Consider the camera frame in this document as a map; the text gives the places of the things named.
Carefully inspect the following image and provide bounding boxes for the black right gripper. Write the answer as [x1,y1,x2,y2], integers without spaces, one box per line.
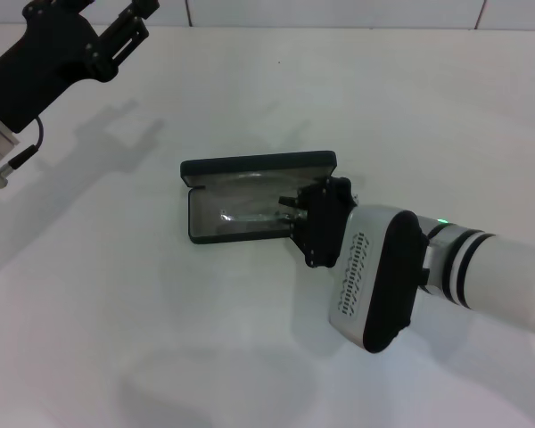
[274,176,361,271]

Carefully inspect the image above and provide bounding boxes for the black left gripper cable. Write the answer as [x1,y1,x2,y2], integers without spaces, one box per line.
[0,115,45,191]

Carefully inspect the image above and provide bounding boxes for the black glasses case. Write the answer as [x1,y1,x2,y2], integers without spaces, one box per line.
[179,150,339,245]

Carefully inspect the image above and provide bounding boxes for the clear white glasses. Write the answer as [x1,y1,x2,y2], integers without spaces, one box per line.
[218,172,295,226]

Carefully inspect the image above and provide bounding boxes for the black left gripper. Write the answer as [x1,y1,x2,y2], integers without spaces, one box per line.
[0,0,161,135]

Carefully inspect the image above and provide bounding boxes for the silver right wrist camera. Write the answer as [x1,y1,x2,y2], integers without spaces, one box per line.
[328,204,430,355]

